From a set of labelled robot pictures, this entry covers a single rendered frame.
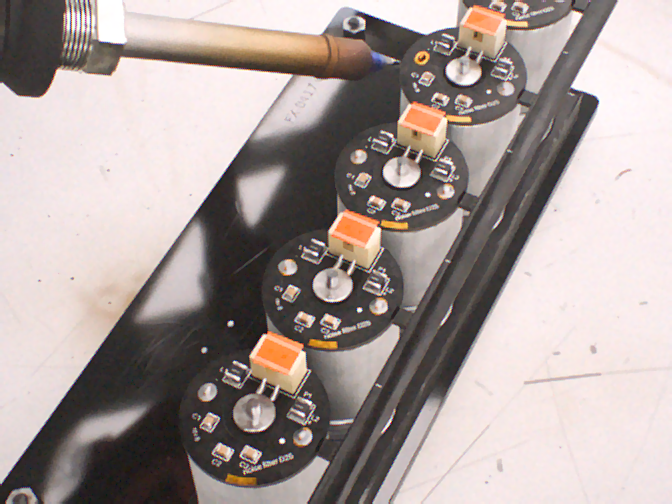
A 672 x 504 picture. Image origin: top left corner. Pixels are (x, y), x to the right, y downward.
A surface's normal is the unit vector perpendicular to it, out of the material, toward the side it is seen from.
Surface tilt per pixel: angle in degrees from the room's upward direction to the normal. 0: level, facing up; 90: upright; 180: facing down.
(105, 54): 90
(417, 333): 0
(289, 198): 0
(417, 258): 90
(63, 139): 0
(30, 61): 66
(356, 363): 90
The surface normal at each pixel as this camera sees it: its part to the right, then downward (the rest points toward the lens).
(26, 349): -0.01, -0.57
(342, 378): 0.09, 0.82
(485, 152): 0.34, 0.77
